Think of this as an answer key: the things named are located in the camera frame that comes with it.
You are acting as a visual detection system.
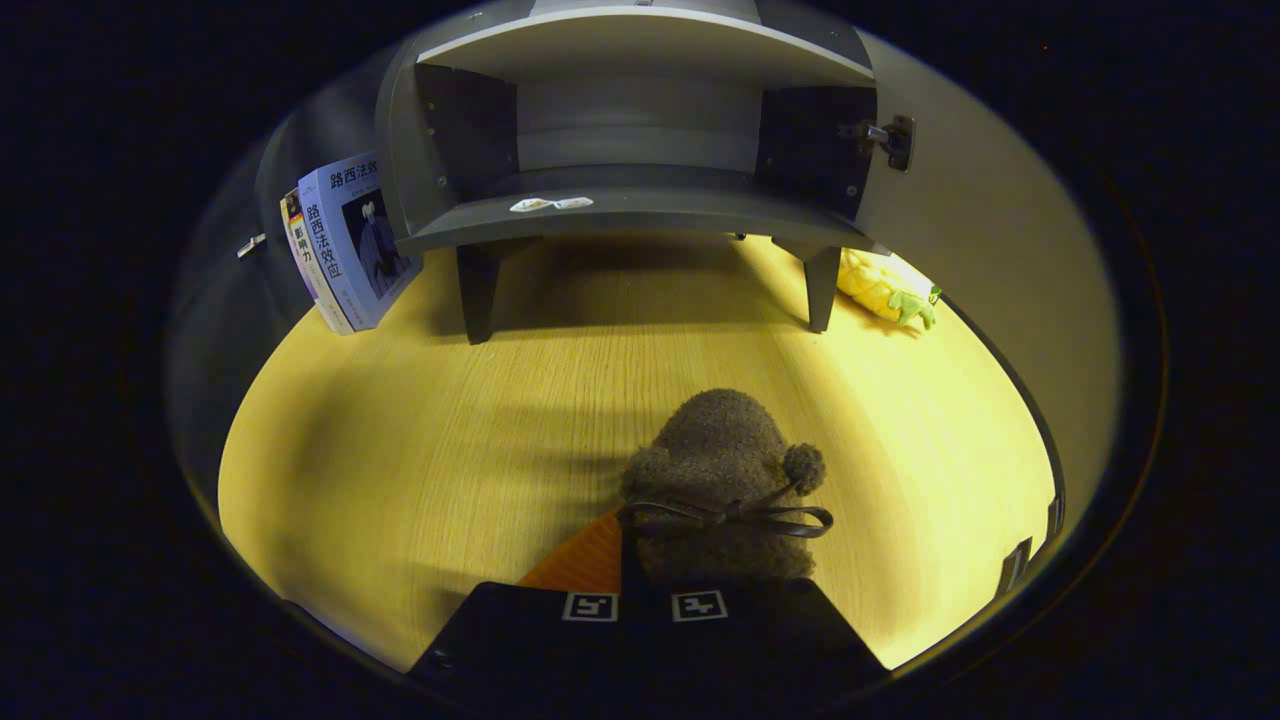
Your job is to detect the brown fuzzy shoe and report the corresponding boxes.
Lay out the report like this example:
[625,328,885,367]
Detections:
[617,388,835,591]

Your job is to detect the black backdrop cloth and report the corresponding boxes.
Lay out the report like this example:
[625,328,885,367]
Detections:
[165,60,421,521]

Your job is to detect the yellow pineapple plush toy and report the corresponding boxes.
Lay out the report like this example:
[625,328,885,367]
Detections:
[838,248,943,331]

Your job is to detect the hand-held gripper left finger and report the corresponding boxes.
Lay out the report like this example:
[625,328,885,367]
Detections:
[405,508,646,701]

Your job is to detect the dark grey shoe cabinet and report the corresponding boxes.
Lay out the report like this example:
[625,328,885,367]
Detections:
[375,0,916,346]

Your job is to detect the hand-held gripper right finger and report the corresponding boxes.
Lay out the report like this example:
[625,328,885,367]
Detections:
[640,575,891,701]

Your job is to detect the white spine book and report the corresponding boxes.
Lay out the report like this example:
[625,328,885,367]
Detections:
[280,188,356,336]

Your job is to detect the blue cover book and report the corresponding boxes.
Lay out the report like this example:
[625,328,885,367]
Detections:
[297,152,423,333]

